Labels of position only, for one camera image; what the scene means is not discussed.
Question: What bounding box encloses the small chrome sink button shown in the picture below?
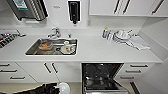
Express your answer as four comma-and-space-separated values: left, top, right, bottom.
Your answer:
67, 31, 73, 39

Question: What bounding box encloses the clear drinking glass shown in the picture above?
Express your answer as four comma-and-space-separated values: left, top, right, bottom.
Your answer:
108, 29, 115, 41

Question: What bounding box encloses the chrome sink faucet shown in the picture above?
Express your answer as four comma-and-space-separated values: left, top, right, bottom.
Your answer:
46, 27, 62, 40

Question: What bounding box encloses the small wall label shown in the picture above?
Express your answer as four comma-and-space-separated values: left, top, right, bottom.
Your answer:
53, 4, 62, 9

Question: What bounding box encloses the stainless steel sink basin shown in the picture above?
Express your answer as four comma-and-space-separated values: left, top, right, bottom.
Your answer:
24, 37, 79, 57

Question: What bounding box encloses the dish rack with dishes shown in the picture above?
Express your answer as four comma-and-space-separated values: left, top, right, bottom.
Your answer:
0, 29, 27, 50

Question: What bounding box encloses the white drawer stack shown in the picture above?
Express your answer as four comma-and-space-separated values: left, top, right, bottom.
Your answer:
114, 62, 158, 83
0, 61, 38, 84

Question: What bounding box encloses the stainless steel dishwasher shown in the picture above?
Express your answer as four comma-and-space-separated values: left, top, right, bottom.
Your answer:
81, 62, 143, 94

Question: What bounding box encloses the black wall soap dispenser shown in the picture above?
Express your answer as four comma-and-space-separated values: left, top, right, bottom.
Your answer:
67, 0, 82, 25

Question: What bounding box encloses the white wall outlet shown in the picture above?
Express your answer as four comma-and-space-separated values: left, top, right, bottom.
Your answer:
87, 19, 93, 27

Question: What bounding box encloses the white sink base cabinet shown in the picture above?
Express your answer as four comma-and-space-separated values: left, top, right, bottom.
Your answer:
16, 61, 84, 84

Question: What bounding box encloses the white wall cabinet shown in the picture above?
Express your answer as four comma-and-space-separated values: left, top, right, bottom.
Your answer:
88, 0, 168, 18

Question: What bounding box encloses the steel paper towel dispenser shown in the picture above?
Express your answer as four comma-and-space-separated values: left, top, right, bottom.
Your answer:
5, 0, 50, 23

